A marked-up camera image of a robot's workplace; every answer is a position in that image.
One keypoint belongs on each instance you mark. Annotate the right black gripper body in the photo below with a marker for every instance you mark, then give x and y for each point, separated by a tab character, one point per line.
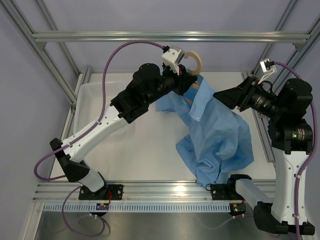
252	89

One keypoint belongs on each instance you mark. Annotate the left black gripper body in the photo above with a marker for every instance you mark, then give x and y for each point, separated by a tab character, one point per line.
172	81

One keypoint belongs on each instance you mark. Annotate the light blue shirt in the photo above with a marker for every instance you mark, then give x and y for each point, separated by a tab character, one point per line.
218	140

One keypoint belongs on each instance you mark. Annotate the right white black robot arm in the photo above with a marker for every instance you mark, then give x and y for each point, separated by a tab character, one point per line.
292	140

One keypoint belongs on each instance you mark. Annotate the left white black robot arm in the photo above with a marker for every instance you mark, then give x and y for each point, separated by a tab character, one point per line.
145	88

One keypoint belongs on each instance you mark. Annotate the aluminium top crossbar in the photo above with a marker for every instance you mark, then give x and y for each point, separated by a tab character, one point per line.
172	36

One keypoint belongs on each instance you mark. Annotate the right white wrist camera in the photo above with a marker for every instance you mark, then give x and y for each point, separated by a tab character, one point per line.
268	69

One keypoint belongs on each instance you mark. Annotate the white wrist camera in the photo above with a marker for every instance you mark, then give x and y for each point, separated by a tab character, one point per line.
268	69
171	57

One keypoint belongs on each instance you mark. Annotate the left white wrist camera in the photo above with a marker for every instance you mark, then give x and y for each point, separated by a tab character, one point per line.
171	57

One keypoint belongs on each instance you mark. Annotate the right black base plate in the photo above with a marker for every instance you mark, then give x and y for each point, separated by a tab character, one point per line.
220	192

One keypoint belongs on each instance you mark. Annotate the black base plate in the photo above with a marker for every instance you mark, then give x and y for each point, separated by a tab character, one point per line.
113	192
220	192

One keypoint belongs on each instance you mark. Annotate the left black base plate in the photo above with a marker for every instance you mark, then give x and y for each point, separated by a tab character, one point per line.
113	192

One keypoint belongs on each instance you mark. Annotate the aluminium front rail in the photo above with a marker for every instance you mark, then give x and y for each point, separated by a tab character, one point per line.
132	192

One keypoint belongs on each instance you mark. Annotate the white slotted cable duct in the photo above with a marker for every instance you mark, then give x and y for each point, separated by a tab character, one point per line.
74	207

